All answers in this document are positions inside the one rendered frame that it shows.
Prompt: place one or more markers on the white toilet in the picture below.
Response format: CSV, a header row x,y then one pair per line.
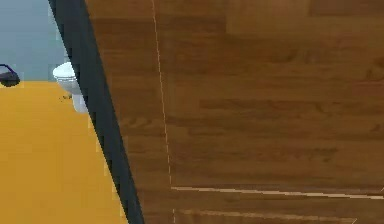
x,y
68,80

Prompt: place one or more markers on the black round bin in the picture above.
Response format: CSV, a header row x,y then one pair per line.
x,y
8,77

